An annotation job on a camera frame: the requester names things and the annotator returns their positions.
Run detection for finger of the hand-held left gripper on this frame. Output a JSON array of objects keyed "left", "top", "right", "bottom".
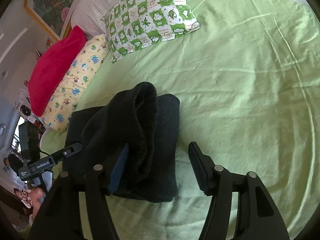
[{"left": 52, "top": 142, "right": 82, "bottom": 164}]

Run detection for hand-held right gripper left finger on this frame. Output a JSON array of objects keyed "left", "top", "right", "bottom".
[{"left": 29, "top": 144, "right": 130, "bottom": 240}]

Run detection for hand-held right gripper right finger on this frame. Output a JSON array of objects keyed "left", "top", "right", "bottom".
[{"left": 188, "top": 142, "right": 290, "bottom": 240}]

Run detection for black pants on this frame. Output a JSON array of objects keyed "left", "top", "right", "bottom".
[{"left": 62, "top": 82, "right": 181, "bottom": 203}]

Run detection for person's left hand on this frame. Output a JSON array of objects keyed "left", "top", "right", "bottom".
[{"left": 29, "top": 188, "right": 49, "bottom": 224}]

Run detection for yellow cartoon print pillow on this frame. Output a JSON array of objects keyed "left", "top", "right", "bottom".
[{"left": 41, "top": 34, "right": 111, "bottom": 133}]

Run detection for red pillow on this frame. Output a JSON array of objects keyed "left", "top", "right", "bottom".
[{"left": 27, "top": 26, "right": 88, "bottom": 117}]

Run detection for green bed sheet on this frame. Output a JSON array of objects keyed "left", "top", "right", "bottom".
[{"left": 21, "top": 0, "right": 317, "bottom": 240}]

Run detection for gold framed flower painting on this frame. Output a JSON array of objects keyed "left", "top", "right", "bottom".
[{"left": 24, "top": 0, "right": 87, "bottom": 42}]

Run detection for green checked pillow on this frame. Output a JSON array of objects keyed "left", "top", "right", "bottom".
[{"left": 101, "top": 0, "right": 201, "bottom": 64}]

